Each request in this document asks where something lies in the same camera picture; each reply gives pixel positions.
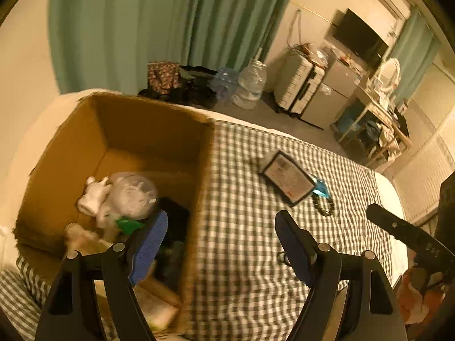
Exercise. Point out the right hand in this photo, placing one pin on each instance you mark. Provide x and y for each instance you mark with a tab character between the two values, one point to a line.
415	305

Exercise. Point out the green curtain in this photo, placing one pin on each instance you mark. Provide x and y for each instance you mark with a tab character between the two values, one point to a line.
109	43

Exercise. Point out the large clear water jug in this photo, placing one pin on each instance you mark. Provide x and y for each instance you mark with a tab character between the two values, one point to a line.
250	85

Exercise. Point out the blue water jug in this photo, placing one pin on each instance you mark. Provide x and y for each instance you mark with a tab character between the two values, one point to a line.
224	84

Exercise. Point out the clear floss pick jar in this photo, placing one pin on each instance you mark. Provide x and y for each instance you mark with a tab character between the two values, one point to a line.
132	195

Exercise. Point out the blue foil packet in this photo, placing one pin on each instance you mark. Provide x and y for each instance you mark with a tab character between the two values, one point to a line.
320	188

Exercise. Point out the white desk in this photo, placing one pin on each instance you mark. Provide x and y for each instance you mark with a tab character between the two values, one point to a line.
359	124

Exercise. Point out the wooden chair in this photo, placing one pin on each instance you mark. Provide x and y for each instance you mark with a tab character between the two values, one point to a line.
392	143

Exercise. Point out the cardboard box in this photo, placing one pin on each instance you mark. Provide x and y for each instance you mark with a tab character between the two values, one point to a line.
103	156

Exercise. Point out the black wall television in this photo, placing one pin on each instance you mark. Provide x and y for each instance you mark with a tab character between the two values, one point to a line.
361	39

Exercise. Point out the tan medicine box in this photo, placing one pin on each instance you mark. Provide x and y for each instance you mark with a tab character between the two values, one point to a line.
84	241

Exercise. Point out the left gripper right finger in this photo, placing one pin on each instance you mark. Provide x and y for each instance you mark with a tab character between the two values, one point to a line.
370	311

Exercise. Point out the oval vanity mirror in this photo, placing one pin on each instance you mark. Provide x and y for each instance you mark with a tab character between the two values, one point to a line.
389	74

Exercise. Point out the silver foil pouch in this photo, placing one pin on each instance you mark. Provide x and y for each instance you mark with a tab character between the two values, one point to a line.
286	176

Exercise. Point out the green white packet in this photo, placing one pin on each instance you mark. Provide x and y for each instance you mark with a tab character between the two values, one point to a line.
128	225

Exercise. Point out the white ceramic figurine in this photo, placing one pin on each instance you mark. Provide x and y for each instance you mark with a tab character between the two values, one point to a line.
94	195

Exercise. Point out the checkered green grey bedsheet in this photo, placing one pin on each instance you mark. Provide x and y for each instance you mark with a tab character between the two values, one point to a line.
235	286

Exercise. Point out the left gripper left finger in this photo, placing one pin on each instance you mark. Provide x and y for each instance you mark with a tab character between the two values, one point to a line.
124	265

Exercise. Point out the floral patterned bag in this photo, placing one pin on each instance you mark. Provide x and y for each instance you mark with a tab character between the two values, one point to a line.
163	77

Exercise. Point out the white suitcase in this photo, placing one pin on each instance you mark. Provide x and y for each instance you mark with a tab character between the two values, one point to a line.
297	82

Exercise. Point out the grey mini fridge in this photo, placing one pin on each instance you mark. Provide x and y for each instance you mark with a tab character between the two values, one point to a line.
332	94

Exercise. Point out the green white medicine box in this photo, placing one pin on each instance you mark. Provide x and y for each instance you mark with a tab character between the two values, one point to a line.
159	304

